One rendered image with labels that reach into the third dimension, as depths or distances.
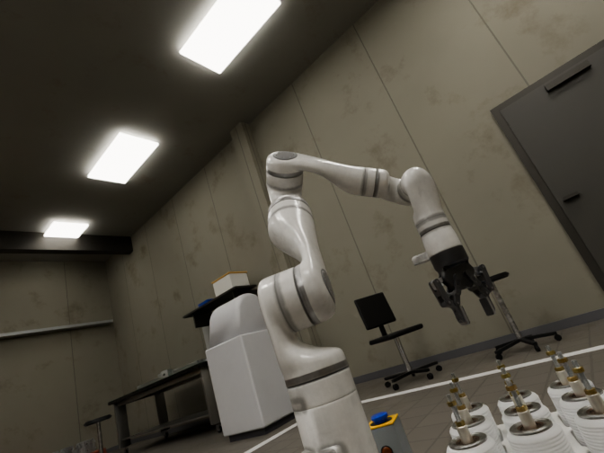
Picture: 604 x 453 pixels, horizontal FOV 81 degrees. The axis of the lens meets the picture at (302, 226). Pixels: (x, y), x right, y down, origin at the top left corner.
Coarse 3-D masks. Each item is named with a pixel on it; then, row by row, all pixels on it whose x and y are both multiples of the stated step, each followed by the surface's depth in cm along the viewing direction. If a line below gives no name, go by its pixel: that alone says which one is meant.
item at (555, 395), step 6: (582, 384) 80; (552, 390) 83; (558, 390) 81; (564, 390) 80; (570, 390) 80; (552, 396) 83; (558, 396) 81; (558, 402) 81; (558, 408) 82; (564, 420) 81; (570, 426) 80
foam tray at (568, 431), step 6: (552, 414) 88; (558, 414) 87; (558, 420) 83; (498, 426) 92; (504, 426) 91; (564, 426) 79; (504, 432) 87; (564, 432) 76; (570, 432) 75; (504, 438) 84; (570, 438) 73; (504, 444) 81; (576, 444) 70; (510, 450) 77; (576, 450) 67; (582, 450) 66; (588, 450) 66
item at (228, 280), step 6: (222, 276) 525; (228, 276) 517; (234, 276) 522; (240, 276) 531; (246, 276) 541; (216, 282) 534; (222, 282) 525; (228, 282) 516; (234, 282) 516; (240, 282) 525; (246, 282) 535; (216, 288) 533; (222, 288) 524; (228, 288) 515; (216, 294) 532
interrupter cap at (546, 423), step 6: (534, 420) 68; (540, 420) 67; (546, 420) 66; (516, 426) 68; (522, 426) 68; (540, 426) 65; (546, 426) 63; (516, 432) 65; (522, 432) 64; (528, 432) 63; (534, 432) 63
